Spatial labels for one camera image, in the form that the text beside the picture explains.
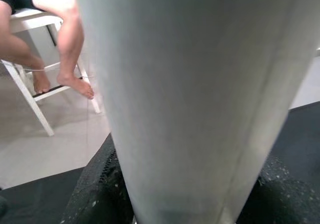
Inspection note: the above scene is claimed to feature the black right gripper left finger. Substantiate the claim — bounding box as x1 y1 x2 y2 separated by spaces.
59 133 135 224

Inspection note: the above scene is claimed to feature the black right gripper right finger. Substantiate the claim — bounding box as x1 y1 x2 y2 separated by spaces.
236 155 320 224

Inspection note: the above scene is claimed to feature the white plastic table leg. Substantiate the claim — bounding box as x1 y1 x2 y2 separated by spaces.
71 0 320 224

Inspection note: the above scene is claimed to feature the black tablecloth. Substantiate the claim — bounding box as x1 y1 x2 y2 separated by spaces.
0 101 320 224

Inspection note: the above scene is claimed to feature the person bare leg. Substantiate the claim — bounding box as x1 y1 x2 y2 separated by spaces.
31 0 95 100
0 0 52 94

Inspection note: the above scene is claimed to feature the white wooden stool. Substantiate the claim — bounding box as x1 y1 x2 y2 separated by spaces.
0 8 102 137

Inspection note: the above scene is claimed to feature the thin white cable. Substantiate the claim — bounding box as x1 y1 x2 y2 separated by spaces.
0 60 97 79

